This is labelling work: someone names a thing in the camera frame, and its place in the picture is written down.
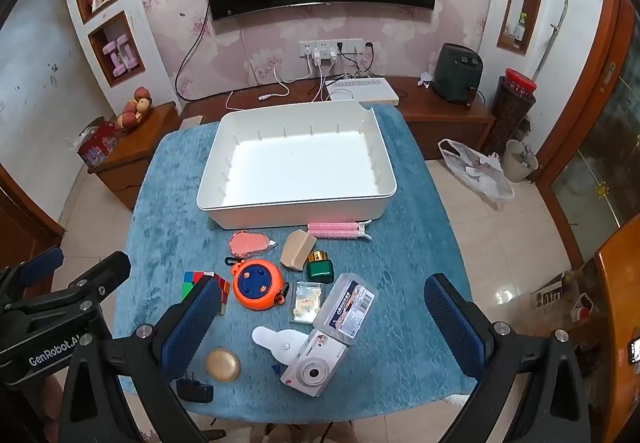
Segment red lidded jar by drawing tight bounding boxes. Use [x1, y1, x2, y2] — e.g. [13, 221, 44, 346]
[504, 68, 537, 96]

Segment wooden side cabinet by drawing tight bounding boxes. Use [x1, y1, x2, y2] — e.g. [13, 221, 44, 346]
[87, 102, 181, 211]

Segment small white handheld fan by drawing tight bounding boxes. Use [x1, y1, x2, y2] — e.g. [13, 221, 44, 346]
[251, 325, 308, 364]

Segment decorative peaches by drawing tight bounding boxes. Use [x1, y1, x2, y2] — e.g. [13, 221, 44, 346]
[116, 86, 153, 131]

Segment sheathed sword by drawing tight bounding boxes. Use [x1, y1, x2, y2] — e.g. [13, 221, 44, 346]
[531, 0, 570, 83]

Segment orange round tape reel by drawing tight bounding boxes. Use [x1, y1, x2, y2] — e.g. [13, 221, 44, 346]
[223, 257, 291, 311]

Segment black television cable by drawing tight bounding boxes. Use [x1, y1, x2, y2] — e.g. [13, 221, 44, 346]
[175, 3, 211, 100]

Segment white set-top box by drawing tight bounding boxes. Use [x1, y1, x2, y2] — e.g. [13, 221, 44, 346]
[326, 77, 400, 106]

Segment red gift box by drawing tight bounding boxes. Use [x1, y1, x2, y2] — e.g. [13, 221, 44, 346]
[76, 117, 120, 169]

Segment green bottle with gold cap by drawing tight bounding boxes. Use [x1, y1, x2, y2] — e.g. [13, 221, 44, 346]
[306, 250, 335, 283]

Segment white charging cable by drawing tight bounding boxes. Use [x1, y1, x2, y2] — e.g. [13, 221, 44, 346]
[226, 68, 291, 110]

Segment cardboard box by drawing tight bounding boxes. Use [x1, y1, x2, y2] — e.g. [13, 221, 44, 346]
[529, 273, 566, 311]

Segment wooden television cabinet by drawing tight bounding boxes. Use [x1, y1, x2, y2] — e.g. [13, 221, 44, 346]
[179, 76, 496, 161]

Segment pink hair roller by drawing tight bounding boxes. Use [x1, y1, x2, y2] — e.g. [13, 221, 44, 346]
[306, 218, 373, 242]

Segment blue fluffy blanket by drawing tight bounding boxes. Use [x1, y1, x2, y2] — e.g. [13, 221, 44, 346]
[114, 104, 473, 424]

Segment beige folded pouch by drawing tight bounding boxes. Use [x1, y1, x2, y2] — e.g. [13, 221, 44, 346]
[280, 229, 318, 271]

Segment orange wooden table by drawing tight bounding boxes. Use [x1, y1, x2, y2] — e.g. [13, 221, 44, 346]
[594, 228, 640, 424]

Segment round gold compact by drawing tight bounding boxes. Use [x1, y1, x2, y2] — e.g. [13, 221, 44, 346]
[206, 348, 242, 383]

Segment white compact camera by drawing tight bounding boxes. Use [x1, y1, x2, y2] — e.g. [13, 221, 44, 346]
[272, 329, 348, 396]

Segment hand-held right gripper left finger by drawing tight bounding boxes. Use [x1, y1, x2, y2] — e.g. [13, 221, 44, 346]
[59, 279, 223, 443]

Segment colourful puzzle cube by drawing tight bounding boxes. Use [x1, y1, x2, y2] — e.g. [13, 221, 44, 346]
[181, 270, 232, 316]

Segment white trash bin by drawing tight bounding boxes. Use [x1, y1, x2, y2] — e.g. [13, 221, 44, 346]
[502, 139, 540, 183]

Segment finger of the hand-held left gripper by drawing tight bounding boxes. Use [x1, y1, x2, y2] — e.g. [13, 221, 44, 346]
[10, 250, 132, 320]
[0, 247, 65, 304]

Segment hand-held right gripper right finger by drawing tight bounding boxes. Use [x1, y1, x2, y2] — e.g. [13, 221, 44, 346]
[424, 273, 593, 443]

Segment black power adapter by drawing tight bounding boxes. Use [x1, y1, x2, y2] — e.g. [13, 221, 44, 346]
[175, 371, 215, 405]

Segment dark green air fryer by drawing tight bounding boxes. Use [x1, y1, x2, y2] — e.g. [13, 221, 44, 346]
[433, 43, 484, 105]

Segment white wall outlet strip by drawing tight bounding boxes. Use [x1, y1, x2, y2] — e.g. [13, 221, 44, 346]
[299, 38, 365, 58]

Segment white plastic bag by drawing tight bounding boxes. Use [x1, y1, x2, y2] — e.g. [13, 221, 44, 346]
[438, 139, 516, 209]

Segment clear box with cartoon stickers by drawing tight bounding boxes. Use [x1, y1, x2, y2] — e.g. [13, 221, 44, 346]
[290, 280, 327, 326]

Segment tall dark woven basket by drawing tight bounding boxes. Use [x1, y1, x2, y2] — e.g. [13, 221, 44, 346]
[482, 76, 537, 156]

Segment clear plastic box with label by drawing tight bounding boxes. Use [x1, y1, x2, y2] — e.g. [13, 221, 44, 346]
[312, 273, 377, 343]

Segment white plastic storage bin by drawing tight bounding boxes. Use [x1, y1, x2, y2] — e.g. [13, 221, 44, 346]
[196, 100, 398, 230]

